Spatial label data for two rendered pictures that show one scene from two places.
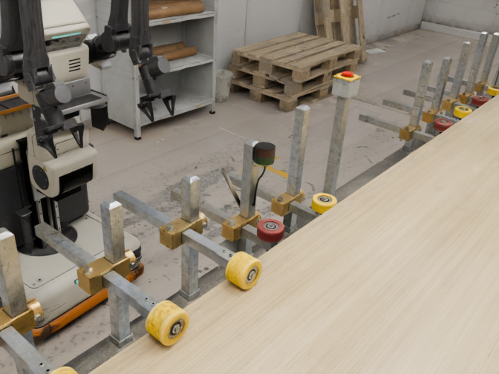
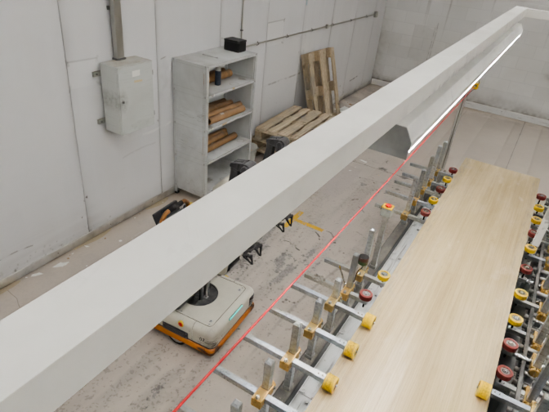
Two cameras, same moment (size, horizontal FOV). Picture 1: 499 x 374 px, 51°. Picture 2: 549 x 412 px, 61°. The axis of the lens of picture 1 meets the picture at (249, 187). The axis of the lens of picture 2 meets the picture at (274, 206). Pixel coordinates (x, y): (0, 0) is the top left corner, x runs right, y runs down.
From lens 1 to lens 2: 155 cm
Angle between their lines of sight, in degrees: 9
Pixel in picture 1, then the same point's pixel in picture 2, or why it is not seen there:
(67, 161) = not seen: hidden behind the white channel
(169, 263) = (262, 297)
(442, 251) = (445, 299)
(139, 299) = (336, 340)
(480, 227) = (458, 284)
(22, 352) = (307, 369)
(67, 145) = not seen: hidden behind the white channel
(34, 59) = not seen: hidden behind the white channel
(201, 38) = (239, 126)
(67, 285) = (225, 322)
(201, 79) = (238, 153)
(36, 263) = (203, 311)
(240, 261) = (368, 317)
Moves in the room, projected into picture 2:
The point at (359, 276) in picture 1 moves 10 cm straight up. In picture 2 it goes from (414, 317) to (418, 304)
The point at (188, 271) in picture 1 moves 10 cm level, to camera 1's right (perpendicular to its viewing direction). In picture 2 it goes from (331, 319) to (347, 319)
